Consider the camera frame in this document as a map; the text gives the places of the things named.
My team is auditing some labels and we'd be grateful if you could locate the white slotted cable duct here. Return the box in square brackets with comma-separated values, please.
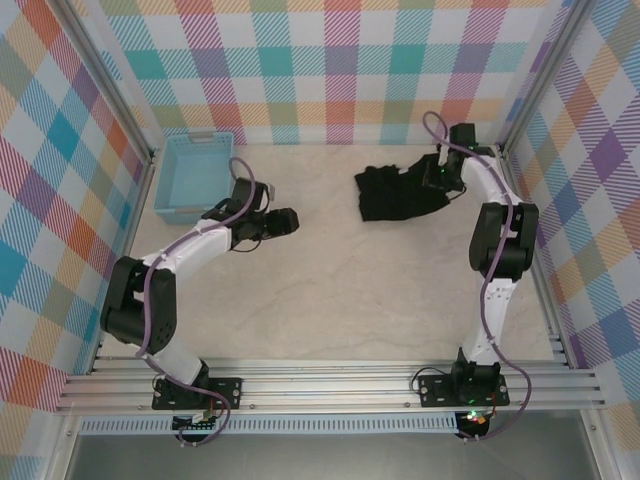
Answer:
[79, 412, 459, 435]

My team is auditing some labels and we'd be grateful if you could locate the light blue plastic basket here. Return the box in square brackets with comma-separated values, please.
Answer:
[152, 131, 236, 225]

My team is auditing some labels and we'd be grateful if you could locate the black t-shirt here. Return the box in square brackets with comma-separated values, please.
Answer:
[354, 153, 451, 224]

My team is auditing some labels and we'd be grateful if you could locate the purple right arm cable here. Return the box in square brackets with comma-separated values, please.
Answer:
[422, 110, 532, 445]

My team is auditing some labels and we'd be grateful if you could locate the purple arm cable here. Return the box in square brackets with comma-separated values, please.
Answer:
[138, 157, 256, 448]
[422, 110, 532, 445]

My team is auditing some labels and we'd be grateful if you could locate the black controller board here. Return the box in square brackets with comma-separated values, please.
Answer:
[171, 410, 224, 435]
[453, 408, 490, 439]

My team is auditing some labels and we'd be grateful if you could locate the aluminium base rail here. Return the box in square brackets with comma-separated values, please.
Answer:
[54, 355, 607, 414]

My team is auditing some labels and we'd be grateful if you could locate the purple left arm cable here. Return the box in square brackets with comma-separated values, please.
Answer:
[138, 157, 256, 448]

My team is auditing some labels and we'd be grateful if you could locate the aluminium frame bar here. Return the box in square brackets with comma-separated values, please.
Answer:
[88, 148, 160, 374]
[58, 0, 157, 162]
[498, 143, 574, 369]
[42, 414, 84, 480]
[582, 407, 626, 480]
[496, 0, 600, 157]

